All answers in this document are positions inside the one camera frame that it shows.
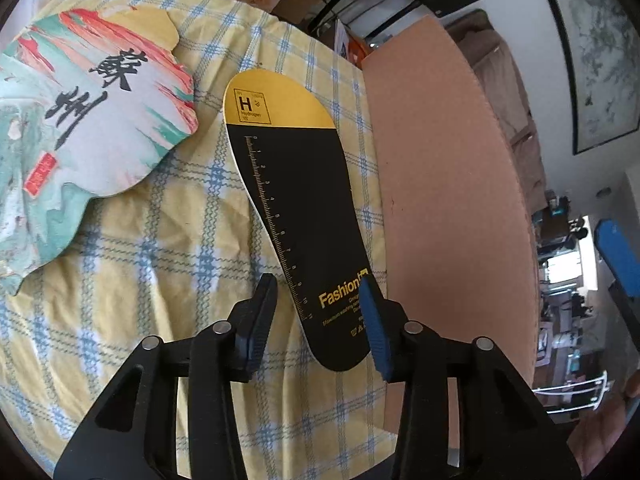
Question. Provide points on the black and yellow shoe insole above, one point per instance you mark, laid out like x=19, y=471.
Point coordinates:
x=289, y=156

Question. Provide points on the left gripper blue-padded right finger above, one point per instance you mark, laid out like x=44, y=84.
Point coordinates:
x=384, y=321

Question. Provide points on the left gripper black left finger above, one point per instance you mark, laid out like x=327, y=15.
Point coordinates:
x=252, y=319

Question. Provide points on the painted paper hand fan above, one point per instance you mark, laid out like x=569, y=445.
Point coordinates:
x=91, y=103

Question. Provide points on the framed ink painting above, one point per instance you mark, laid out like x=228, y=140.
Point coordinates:
x=601, y=51

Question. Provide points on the brown cardboard box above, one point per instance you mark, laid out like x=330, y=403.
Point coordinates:
x=459, y=244

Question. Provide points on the yellow blue plaid cloth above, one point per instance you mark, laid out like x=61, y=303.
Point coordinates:
x=177, y=251

